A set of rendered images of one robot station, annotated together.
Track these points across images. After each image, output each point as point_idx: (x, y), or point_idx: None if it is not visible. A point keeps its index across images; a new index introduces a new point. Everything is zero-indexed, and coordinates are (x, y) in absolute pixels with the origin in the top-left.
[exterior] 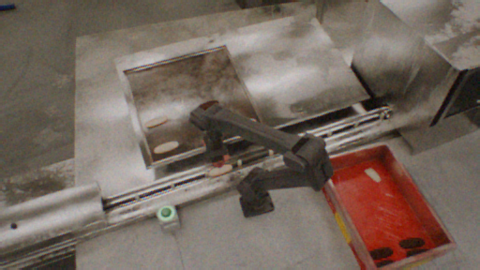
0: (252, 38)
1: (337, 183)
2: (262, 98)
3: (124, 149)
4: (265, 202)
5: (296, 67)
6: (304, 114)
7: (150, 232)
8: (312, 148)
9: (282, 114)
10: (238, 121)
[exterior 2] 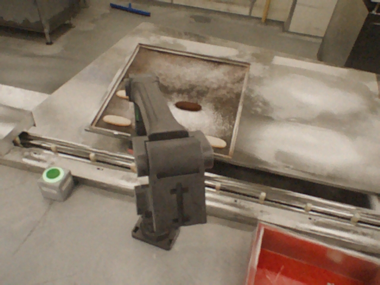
0: (284, 70)
1: (275, 274)
2: (251, 128)
3: (92, 109)
4: (161, 233)
5: (316, 117)
6: (288, 168)
7: (34, 188)
8: (175, 146)
9: (261, 155)
10: (146, 89)
